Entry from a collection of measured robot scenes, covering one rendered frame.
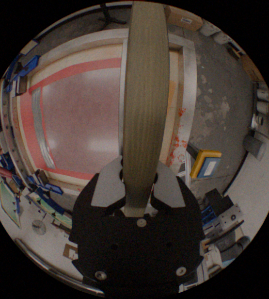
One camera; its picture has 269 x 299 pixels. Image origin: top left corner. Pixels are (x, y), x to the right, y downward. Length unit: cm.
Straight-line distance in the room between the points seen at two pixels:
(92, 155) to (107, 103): 17
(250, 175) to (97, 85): 348
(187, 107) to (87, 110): 26
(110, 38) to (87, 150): 33
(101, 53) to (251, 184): 355
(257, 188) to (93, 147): 346
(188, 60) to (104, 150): 35
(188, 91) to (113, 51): 22
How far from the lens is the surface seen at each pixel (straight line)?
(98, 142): 29
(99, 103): 27
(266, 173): 328
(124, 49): 15
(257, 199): 344
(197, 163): 41
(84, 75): 30
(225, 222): 58
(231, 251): 74
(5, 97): 71
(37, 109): 44
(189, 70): 28
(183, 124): 25
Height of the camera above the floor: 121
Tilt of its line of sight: 63 degrees down
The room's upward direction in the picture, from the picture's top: 178 degrees counter-clockwise
